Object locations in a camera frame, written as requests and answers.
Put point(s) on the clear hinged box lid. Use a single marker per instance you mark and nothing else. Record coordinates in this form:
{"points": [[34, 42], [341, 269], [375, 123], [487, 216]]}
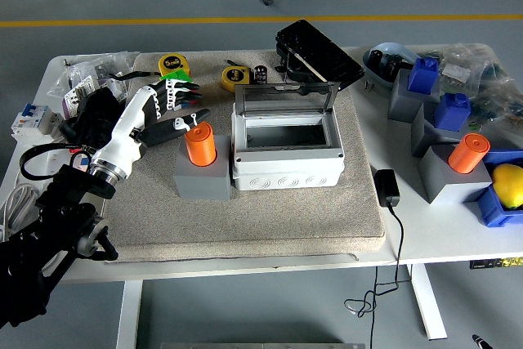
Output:
{"points": [[286, 99]]}

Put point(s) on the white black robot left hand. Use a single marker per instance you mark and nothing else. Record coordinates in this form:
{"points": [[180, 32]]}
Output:
{"points": [[122, 128]]}

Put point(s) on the white table leg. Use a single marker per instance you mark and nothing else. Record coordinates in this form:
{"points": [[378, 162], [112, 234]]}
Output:
{"points": [[429, 300], [130, 312]]}

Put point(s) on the black power adapter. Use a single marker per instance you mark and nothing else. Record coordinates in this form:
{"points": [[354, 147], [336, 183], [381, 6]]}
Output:
{"points": [[386, 187]]}

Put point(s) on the light blue bowl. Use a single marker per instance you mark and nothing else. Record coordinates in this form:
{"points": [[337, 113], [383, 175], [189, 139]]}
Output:
{"points": [[392, 50]]}

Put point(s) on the grey holder block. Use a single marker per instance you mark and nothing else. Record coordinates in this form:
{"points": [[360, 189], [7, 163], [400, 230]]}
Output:
{"points": [[404, 108], [441, 177], [423, 136]]}

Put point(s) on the black electronic component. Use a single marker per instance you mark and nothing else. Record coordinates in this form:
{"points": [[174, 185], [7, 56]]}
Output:
{"points": [[376, 59], [394, 66]]}

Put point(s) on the white power strip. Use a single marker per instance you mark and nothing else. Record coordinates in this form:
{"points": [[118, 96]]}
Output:
{"points": [[55, 159]]}

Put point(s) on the yellow tape measure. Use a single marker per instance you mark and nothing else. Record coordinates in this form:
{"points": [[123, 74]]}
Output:
{"points": [[171, 63], [233, 78]]}

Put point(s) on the small black capacitor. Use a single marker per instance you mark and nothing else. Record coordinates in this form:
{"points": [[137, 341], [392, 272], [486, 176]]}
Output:
{"points": [[260, 75]]}

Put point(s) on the yellow lemon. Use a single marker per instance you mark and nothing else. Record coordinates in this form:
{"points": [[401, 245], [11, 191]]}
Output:
{"points": [[508, 185]]}

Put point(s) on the clear bags of parts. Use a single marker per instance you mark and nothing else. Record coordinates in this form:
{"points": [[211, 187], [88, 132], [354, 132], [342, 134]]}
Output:
{"points": [[461, 63]]}

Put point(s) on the black tool case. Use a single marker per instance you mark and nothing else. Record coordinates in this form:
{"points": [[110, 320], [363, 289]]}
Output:
{"points": [[323, 55]]}

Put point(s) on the blue bottle-shaped block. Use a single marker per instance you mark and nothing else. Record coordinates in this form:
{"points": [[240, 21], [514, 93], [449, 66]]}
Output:
{"points": [[451, 114], [423, 77]]}

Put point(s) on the small black tool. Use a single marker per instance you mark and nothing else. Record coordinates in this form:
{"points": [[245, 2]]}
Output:
{"points": [[233, 63]]}

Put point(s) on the white blue circuit breaker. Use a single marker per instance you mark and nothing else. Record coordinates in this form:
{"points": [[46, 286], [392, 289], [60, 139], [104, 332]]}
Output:
{"points": [[30, 120]]}

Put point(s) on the black table control panel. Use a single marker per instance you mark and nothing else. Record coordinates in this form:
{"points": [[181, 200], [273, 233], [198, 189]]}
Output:
{"points": [[496, 263]]}

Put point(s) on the blue plastic bin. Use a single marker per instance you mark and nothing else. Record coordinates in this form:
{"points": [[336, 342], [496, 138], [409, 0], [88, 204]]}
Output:
{"points": [[494, 210]]}

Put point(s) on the grey-brown mat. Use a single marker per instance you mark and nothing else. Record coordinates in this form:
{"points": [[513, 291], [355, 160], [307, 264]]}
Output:
{"points": [[245, 226]]}

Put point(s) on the clear bags of hardware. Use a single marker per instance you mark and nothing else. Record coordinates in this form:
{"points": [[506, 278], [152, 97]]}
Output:
{"points": [[102, 65]]}

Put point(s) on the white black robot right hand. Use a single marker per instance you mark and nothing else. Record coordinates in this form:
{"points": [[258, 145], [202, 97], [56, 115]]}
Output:
{"points": [[480, 341]]}

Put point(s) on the colourful puzzle cube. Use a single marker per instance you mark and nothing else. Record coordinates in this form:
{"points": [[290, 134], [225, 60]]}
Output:
{"points": [[177, 75]]}

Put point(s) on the grey block with round hole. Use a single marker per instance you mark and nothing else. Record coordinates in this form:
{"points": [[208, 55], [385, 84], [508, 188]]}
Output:
{"points": [[202, 183]]}

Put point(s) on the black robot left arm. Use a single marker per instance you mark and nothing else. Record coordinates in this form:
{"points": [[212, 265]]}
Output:
{"points": [[61, 198]]}

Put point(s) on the purple white component pack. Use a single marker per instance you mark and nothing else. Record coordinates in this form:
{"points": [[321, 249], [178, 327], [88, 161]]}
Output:
{"points": [[69, 106]]}

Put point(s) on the orange cylinder battery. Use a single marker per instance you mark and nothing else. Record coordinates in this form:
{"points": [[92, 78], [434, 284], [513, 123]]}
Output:
{"points": [[200, 144], [466, 157]]}

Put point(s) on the grey plastic enclosure box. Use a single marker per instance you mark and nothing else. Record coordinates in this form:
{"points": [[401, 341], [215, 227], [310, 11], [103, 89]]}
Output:
{"points": [[286, 173]]}

